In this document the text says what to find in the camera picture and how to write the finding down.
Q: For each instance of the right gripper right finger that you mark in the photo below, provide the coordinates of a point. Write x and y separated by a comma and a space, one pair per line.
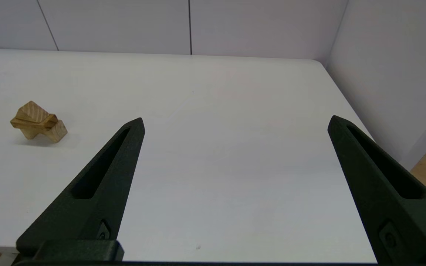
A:
386, 192

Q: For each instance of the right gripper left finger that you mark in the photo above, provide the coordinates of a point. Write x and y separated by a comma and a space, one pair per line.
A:
98, 192

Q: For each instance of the arched wooden building block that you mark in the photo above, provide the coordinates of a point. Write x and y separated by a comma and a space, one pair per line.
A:
56, 133

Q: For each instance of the triangular wooden building block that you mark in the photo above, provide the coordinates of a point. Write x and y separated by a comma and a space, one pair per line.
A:
33, 111

